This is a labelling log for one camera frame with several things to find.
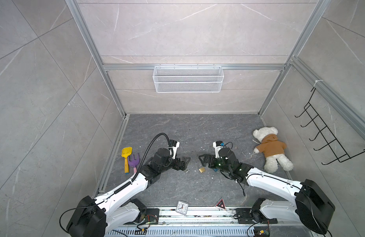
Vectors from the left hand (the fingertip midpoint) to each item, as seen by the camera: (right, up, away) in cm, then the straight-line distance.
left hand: (183, 153), depth 80 cm
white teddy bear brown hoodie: (+57, +1, +13) cm, 58 cm away
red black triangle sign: (+20, -26, -3) cm, 33 cm away
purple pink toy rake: (-33, -9, +15) cm, 37 cm away
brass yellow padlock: (+11, -12, +10) cm, 20 cm away
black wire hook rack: (+67, +7, -15) cm, 69 cm away
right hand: (+12, -3, +4) cm, 13 cm away
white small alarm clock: (-1, -27, -5) cm, 27 cm away
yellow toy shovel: (-39, -3, +15) cm, 42 cm away
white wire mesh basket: (+3, +48, +21) cm, 53 cm away
